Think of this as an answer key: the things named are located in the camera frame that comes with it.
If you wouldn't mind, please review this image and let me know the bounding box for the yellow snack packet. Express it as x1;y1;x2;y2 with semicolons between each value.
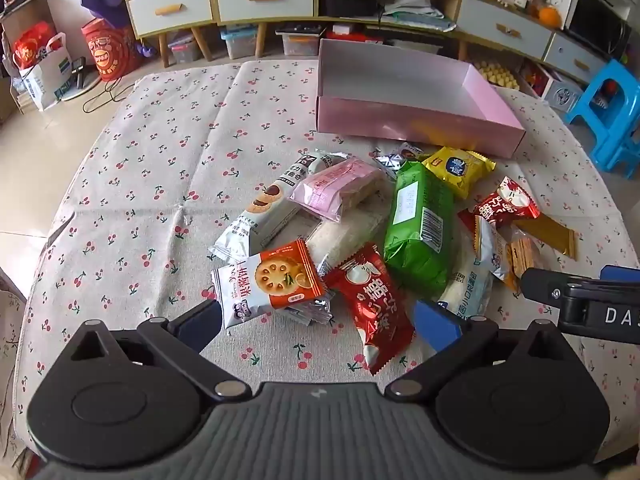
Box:
421;146;496;200

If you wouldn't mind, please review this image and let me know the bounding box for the low wooden cabinet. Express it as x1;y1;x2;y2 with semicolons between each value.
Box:
315;0;621;86

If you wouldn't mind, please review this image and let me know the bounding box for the small white blue packet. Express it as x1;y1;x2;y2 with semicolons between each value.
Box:
474;215;512;281

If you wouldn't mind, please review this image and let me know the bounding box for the gold foil packet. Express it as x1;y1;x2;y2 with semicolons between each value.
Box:
510;212;577;261

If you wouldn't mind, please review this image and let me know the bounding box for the wooden shelf unit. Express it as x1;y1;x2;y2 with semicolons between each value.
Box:
0;0;48;126

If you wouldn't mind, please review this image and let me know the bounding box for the red cardboard box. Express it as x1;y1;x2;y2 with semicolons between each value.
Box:
327;30;373;45

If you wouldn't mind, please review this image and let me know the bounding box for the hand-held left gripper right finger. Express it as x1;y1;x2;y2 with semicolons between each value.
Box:
382;301;568;397

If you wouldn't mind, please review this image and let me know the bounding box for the small red snack packet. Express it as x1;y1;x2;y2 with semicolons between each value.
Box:
472;177;542;221

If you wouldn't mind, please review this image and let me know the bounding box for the cherry print tablecloth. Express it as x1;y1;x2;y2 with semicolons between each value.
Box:
10;60;626;461

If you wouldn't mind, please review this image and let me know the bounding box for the pink cake packet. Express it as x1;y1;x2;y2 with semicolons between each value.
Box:
290;156;388;223

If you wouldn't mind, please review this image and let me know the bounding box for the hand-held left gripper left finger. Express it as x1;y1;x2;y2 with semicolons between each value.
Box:
67;300;252;402

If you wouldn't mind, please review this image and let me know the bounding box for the large red snack packet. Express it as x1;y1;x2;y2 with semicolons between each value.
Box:
324;242;416;376

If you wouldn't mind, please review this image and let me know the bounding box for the blue plastic stool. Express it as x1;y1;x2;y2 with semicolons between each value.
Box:
565;60;640;178

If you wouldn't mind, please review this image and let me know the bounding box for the blue print bread packet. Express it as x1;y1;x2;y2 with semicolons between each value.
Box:
437;240;495;322

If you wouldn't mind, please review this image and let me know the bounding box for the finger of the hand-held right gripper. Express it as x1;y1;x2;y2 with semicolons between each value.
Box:
520;267;568;306
599;264;640;283

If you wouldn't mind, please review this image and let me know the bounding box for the clear box blue lid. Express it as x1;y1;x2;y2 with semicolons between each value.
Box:
220;27;259;59

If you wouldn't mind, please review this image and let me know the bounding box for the orange biscuit packet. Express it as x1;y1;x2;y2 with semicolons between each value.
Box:
211;240;333;329

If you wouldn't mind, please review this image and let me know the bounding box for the red plastic bag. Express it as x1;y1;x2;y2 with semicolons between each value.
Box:
12;22;56;68

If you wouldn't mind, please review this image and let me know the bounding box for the clear box pink lid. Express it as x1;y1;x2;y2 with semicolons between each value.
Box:
167;35;202;64

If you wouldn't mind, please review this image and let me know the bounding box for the silver chocolate cookie packet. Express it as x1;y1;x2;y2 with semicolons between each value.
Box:
214;151;351;262

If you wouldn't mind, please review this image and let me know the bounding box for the clear white bread packet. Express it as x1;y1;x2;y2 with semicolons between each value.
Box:
305;205;397;272

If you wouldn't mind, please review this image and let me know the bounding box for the tall wooden cabinet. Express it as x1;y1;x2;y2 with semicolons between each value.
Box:
116;0;317;68

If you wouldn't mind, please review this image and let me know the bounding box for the green biscuit packet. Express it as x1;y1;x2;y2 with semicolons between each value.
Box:
382;160;456;298

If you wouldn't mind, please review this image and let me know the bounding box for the white star print box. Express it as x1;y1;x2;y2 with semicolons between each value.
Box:
542;80;585;111

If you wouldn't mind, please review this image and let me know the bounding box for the clear waffle packet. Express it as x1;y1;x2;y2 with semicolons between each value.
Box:
504;227;545;292

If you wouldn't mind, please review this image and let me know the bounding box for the black floor cable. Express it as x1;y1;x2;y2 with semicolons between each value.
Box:
82;77;136;113

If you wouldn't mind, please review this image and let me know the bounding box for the red monkey print bag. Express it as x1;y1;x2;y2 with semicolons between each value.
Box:
81;17;142;81

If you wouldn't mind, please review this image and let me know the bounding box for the clear box black lid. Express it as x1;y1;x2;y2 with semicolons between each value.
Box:
276;24;321;57

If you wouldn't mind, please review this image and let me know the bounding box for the pink cardboard box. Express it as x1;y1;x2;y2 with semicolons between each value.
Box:
316;38;527;158

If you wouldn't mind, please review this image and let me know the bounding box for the yellow egg tray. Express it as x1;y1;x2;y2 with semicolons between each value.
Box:
472;60;516;90

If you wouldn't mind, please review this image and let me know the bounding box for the red toy box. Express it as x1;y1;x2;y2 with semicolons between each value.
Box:
520;57;553;98

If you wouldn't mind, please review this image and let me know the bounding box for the white black microwave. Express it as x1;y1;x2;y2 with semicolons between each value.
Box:
565;0;633;58

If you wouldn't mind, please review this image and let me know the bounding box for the white shopping bag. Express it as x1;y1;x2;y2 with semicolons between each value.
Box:
20;32;73;111

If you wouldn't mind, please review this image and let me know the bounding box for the pile of papers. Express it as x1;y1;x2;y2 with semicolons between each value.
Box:
382;0;456;31

